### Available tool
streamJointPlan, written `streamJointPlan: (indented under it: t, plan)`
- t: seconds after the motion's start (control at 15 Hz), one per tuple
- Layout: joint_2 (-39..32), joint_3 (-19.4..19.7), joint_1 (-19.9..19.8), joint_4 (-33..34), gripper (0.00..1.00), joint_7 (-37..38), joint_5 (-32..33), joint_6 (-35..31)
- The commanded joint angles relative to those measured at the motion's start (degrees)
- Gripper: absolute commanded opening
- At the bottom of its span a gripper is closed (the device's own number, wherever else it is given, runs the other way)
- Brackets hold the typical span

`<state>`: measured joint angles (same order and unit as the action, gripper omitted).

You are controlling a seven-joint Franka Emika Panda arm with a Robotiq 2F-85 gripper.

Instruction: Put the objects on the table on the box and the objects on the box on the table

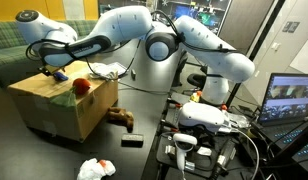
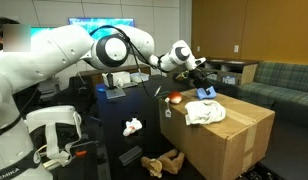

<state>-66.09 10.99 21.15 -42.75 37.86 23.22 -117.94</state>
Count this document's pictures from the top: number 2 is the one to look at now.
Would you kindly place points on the wooden shelf cabinet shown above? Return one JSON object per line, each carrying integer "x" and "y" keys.
{"x": 247, "y": 71}

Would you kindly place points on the brown plush moose toy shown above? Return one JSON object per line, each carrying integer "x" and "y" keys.
{"x": 167, "y": 163}

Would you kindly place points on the green plaid sofa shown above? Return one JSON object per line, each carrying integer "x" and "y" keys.
{"x": 280, "y": 90}

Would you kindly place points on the large wall TV screen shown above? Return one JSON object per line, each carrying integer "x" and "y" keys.
{"x": 94, "y": 21}

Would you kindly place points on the pale flat box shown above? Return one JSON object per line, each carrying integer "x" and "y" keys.
{"x": 140, "y": 77}

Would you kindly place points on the dark grey eraser block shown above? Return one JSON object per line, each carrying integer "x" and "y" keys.
{"x": 130, "y": 155}

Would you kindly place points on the large cardboard box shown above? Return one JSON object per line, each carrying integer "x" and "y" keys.
{"x": 220, "y": 146}

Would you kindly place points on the black camera stand grey base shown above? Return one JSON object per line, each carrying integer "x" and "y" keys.
{"x": 114, "y": 93}

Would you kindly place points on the blue wavy sponge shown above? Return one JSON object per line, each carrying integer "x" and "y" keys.
{"x": 207, "y": 94}

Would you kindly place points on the small cyan monitor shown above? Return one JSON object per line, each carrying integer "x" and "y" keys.
{"x": 40, "y": 30}

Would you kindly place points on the white bag orange print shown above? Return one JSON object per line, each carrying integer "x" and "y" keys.
{"x": 132, "y": 126}

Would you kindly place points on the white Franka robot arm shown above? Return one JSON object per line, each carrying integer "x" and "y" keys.
{"x": 44, "y": 60}

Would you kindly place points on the white box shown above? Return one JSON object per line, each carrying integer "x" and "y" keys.
{"x": 122, "y": 79}

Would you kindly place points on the black office chair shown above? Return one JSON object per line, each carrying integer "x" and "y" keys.
{"x": 77, "y": 96}

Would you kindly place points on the white VR headset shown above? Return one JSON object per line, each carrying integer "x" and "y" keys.
{"x": 54, "y": 133}

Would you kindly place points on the white wall outlet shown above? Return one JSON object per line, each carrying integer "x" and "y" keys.
{"x": 236, "y": 49}
{"x": 198, "y": 49}

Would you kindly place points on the wooden TV console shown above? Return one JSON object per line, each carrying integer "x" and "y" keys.
{"x": 90, "y": 75}

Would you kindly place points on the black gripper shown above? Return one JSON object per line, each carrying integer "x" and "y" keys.
{"x": 195, "y": 75}

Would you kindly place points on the orange tipped tool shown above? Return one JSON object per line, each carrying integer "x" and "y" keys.
{"x": 81, "y": 153}

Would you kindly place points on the white cloth towel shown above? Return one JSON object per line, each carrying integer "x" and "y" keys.
{"x": 204, "y": 112}

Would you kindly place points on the small blue object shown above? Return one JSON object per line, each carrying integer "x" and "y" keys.
{"x": 101, "y": 89}

